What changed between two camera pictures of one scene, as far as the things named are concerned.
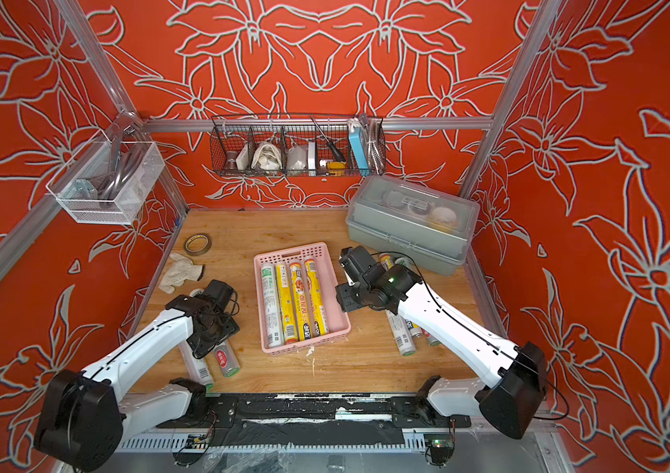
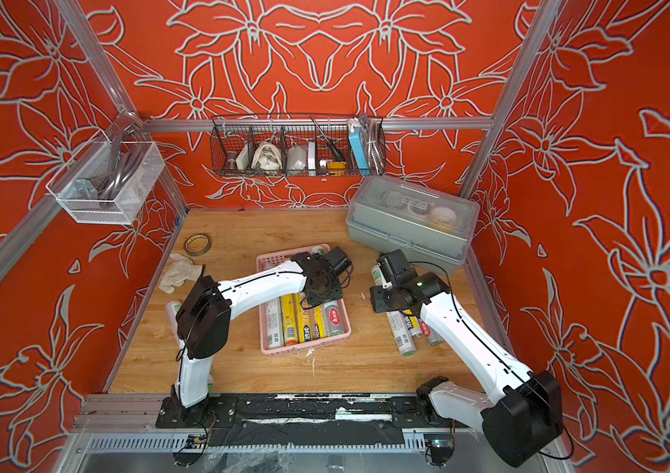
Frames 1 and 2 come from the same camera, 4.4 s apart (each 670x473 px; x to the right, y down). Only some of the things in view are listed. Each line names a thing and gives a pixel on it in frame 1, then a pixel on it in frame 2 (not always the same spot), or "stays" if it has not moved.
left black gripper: [231, 326] → [316, 301]
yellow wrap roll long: [287, 304] stays
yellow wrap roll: [301, 302] stays
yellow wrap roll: [386, 261] stays
